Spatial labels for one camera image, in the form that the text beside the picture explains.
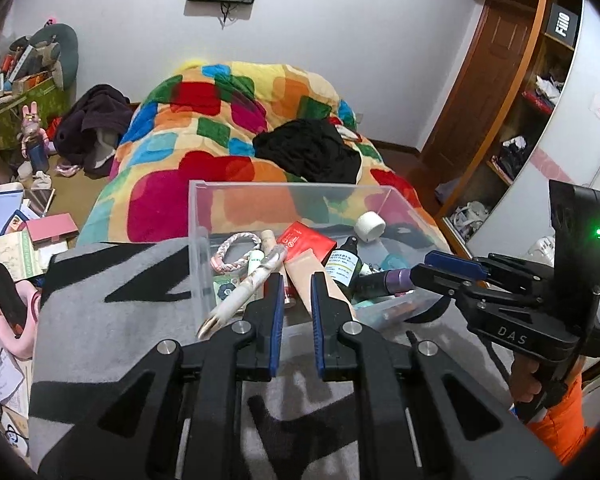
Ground red packet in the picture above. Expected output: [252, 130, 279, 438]
[277, 222, 337, 267]

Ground person's right forearm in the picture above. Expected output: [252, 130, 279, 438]
[524, 375, 599, 467]

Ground wooden door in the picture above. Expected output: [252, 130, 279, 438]
[420, 0, 546, 176]

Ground teal round object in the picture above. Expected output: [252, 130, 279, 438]
[377, 252, 407, 272]

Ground blue notebook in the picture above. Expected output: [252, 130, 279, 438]
[0, 192, 23, 238]

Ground blue bottle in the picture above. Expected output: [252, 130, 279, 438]
[26, 142, 51, 172]

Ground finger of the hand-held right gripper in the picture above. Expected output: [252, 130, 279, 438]
[424, 250, 487, 282]
[410, 262, 478, 307]

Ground white shoes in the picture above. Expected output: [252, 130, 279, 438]
[452, 202, 489, 229]

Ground clear plastic box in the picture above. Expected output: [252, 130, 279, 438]
[187, 180, 443, 332]

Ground beige cosmetic tube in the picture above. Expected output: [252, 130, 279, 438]
[284, 252, 354, 324]

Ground dark purple cloth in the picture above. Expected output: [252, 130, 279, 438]
[55, 84, 133, 178]

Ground black sign box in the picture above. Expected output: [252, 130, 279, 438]
[546, 2, 581, 44]

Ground person's right hand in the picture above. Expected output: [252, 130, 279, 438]
[509, 357, 545, 407]

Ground colourful patchwork blanket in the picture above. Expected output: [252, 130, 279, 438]
[77, 60, 453, 256]

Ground illustrated book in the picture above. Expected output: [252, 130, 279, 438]
[0, 231, 43, 281]

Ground grey neck pillow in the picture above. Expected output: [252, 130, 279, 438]
[27, 24, 79, 91]

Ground black cloth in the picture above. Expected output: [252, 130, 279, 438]
[252, 119, 363, 184]

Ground black purple bottle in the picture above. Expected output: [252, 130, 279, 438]
[354, 268, 414, 298]

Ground black case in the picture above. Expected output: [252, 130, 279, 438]
[0, 262, 30, 338]

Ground white round jar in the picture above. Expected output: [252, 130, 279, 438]
[355, 211, 386, 244]

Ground white pen gold tip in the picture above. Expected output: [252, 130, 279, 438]
[196, 246, 287, 339]

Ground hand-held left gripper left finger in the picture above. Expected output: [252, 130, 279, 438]
[39, 272, 287, 480]

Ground pink box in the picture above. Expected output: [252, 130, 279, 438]
[24, 212, 79, 247]

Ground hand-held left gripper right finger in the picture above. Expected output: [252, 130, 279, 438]
[310, 271, 563, 480]

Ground pink braided rope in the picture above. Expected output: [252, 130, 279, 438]
[211, 232, 262, 274]

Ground grey black patterned blanket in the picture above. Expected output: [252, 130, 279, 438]
[27, 240, 531, 480]

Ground green shopping bag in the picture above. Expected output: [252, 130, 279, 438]
[0, 75, 66, 151]

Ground pink curved object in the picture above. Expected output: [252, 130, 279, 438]
[10, 280, 48, 361]

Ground wooden shelf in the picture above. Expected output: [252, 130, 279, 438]
[435, 0, 586, 256]

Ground dark green bottle white label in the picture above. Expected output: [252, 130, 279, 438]
[325, 236, 364, 299]

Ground pink rabbit toy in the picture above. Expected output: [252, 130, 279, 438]
[20, 104, 51, 146]

